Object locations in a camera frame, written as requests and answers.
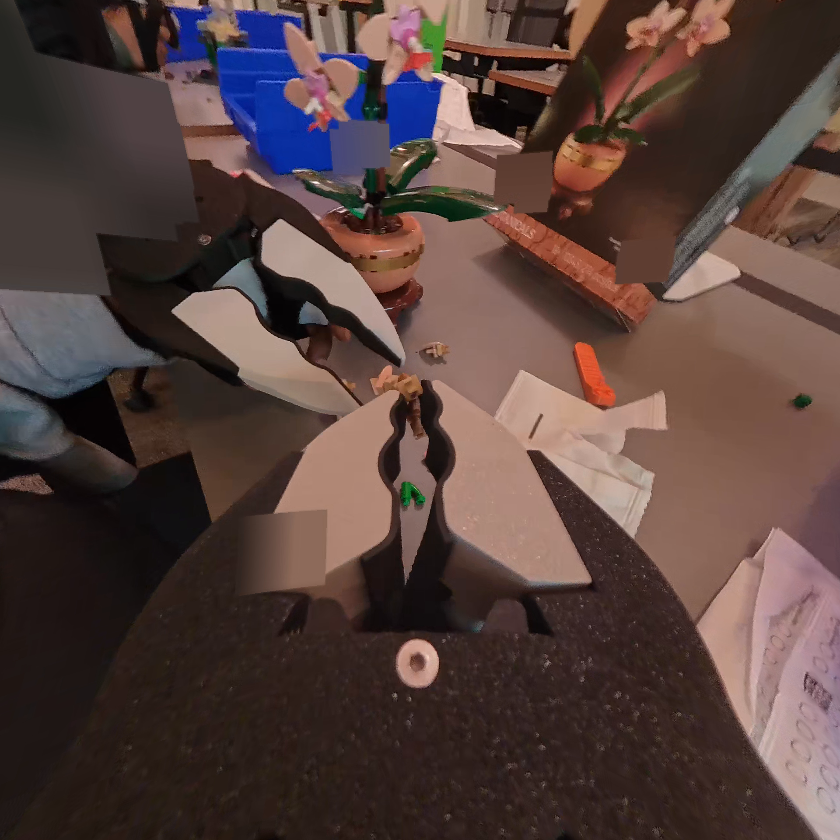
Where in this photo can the brick orchid model in pot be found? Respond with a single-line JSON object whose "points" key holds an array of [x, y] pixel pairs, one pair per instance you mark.
{"points": [[387, 249]]}

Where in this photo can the small dark green brick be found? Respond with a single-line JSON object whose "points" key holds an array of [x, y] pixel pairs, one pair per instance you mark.
{"points": [[802, 401]]}

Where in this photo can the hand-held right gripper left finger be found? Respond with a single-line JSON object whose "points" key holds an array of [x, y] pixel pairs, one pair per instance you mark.
{"points": [[341, 472]]}

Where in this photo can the black orchid set box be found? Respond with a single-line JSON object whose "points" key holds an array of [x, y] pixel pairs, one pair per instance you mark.
{"points": [[689, 164]]}

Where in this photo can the printed white paper sheet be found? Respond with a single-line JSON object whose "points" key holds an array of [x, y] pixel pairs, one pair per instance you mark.
{"points": [[787, 656]]}

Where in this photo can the person's left hand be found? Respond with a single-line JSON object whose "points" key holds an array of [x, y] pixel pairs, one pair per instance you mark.
{"points": [[321, 341]]}

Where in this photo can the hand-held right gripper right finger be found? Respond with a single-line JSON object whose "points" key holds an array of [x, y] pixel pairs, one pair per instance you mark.
{"points": [[499, 512]]}

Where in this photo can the wooden-top desk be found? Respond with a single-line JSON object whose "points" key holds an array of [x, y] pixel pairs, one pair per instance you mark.
{"points": [[512, 49], [525, 80]]}

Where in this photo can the white crumpled paper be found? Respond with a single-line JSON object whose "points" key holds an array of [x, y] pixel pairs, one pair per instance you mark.
{"points": [[466, 118]]}

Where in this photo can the tan brick piece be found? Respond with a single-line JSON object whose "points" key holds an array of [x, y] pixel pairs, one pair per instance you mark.
{"points": [[434, 351]]}

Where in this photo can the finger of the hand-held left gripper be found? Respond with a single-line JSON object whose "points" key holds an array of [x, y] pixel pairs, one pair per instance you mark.
{"points": [[328, 275], [249, 348]]}

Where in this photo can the white paper bag black dash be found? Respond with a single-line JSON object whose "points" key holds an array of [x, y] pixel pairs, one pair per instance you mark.
{"points": [[558, 407]]}

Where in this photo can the grey desk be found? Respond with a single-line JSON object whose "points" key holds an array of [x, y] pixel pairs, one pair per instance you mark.
{"points": [[722, 426]]}

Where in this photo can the white stand base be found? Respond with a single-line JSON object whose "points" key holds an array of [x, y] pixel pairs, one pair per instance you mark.
{"points": [[705, 279]]}

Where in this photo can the orange brick separator tool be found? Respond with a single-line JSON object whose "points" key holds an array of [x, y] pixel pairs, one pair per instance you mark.
{"points": [[594, 377]]}

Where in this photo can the blue plastic bin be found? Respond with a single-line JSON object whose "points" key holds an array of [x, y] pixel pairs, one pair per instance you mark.
{"points": [[282, 111], [190, 33]]}

